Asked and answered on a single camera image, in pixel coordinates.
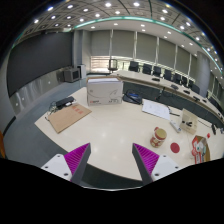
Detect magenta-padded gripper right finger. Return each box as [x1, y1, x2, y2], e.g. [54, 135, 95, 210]
[131, 142, 183, 186]

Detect black office chairs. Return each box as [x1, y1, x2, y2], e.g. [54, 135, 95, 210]
[108, 58, 221, 108]

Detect grey box monitor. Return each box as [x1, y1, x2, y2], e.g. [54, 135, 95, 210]
[62, 66, 82, 84]

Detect clear red-capped drink bottle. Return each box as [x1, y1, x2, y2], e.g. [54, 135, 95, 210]
[191, 133, 212, 165]

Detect flat round red coaster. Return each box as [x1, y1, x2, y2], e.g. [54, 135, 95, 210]
[169, 141, 181, 154]

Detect red and cream mug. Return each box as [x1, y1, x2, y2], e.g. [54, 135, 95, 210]
[149, 126, 168, 149]

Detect ceiling lights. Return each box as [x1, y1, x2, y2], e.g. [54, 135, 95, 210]
[31, 1, 221, 64]

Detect black flat device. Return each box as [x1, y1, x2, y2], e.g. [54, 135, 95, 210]
[54, 96, 76, 108]

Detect white cardboard box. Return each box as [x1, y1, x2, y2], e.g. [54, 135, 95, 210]
[86, 77, 124, 107]

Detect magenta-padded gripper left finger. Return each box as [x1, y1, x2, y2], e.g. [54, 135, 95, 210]
[40, 142, 92, 186]

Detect flat brown cardboard sheet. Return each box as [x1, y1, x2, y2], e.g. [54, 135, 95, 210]
[47, 103, 93, 134]

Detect black bag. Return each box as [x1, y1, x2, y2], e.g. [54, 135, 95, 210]
[122, 89, 144, 106]

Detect white paper sheet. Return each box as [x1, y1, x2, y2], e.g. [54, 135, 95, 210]
[141, 98, 172, 121]

